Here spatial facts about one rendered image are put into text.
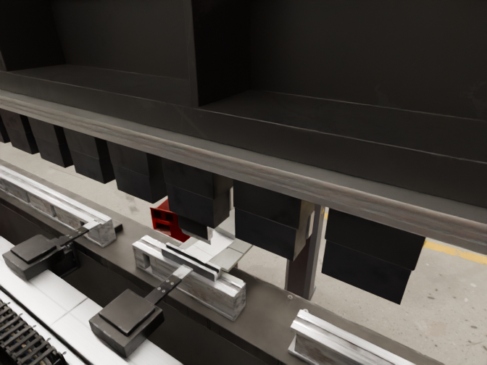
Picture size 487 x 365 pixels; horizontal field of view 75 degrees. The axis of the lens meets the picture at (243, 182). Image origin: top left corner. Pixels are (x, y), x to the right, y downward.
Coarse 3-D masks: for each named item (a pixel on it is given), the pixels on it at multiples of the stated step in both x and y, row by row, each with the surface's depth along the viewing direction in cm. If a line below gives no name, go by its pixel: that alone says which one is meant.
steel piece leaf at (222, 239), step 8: (216, 232) 101; (224, 232) 99; (200, 240) 97; (216, 240) 97; (224, 240) 97; (232, 240) 97; (200, 248) 94; (208, 248) 94; (216, 248) 94; (224, 248) 94
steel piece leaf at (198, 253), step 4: (188, 248) 94; (192, 248) 94; (196, 248) 94; (188, 252) 92; (192, 252) 92; (196, 252) 92; (200, 252) 92; (204, 252) 92; (196, 256) 91; (200, 256) 91; (204, 256) 91; (208, 256) 91; (200, 260) 90; (204, 260) 90; (208, 260) 90
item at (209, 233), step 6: (180, 216) 84; (180, 222) 85; (186, 222) 83; (192, 222) 82; (198, 222) 81; (186, 228) 84; (192, 228) 83; (198, 228) 82; (204, 228) 80; (210, 228) 81; (186, 234) 87; (192, 234) 86; (198, 234) 83; (204, 234) 81; (210, 234) 82; (204, 240) 84; (210, 240) 83
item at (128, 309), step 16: (176, 272) 85; (160, 288) 80; (112, 304) 72; (128, 304) 72; (144, 304) 72; (96, 320) 70; (112, 320) 68; (128, 320) 68; (144, 320) 69; (160, 320) 72; (112, 336) 66; (128, 336) 66; (144, 336) 69; (128, 352) 66
